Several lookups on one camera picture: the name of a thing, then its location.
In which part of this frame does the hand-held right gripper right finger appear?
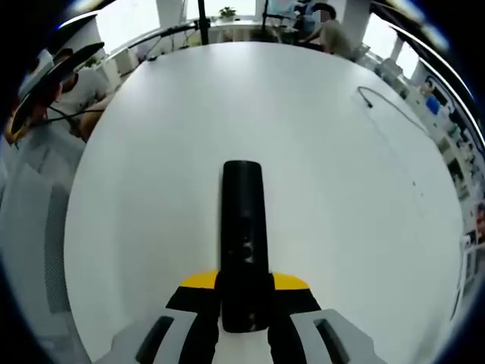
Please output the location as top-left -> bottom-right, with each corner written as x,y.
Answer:
267,271 -> 390,364

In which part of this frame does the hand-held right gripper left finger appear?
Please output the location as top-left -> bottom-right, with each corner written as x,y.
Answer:
92,269 -> 223,364

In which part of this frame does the black remote control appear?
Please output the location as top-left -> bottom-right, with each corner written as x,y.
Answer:
217,159 -> 274,334

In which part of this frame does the grey cable with plug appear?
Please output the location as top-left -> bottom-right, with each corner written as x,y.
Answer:
358,86 -> 431,134

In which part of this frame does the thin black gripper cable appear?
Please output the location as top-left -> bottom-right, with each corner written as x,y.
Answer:
32,105 -> 107,128

